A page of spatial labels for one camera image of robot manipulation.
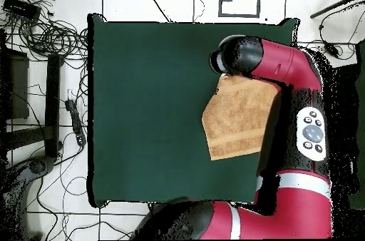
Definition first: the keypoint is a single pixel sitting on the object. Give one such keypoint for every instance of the orange terry towel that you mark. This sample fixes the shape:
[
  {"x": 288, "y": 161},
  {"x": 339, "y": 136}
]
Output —
[{"x": 236, "y": 118}]

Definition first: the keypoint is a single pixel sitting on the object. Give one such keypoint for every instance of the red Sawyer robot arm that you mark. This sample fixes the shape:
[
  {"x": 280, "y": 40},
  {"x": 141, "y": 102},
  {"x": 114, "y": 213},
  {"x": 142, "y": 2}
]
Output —
[{"x": 285, "y": 64}]

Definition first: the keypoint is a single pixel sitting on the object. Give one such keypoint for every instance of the black flat bar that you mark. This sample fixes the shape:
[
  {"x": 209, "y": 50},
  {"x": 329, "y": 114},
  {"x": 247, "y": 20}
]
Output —
[{"x": 52, "y": 104}]

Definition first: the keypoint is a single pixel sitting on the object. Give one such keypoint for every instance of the dark green table cloth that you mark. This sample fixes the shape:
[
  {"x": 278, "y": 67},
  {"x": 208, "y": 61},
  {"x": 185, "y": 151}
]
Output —
[{"x": 142, "y": 109}]

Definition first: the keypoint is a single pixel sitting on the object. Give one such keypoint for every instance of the black power strip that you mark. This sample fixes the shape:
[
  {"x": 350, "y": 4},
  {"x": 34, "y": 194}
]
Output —
[{"x": 75, "y": 121}]

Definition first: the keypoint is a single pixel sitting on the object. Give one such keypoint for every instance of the grey chair base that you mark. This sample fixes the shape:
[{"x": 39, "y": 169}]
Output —
[{"x": 31, "y": 169}]

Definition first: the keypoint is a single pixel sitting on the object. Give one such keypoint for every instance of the black power adapter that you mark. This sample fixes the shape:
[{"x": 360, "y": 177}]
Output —
[{"x": 331, "y": 50}]

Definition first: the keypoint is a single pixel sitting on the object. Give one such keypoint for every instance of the black panel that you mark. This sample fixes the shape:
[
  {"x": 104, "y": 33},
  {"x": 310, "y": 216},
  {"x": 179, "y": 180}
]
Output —
[{"x": 17, "y": 87}]

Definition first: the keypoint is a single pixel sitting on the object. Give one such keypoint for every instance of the black rod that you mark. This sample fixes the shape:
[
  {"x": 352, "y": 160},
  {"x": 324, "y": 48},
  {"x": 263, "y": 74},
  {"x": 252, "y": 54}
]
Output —
[{"x": 336, "y": 5}]

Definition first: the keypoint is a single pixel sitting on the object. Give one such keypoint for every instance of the black rectangular box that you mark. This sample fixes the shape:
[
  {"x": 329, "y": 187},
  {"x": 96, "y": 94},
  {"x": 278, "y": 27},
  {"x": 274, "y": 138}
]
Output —
[{"x": 21, "y": 8}]

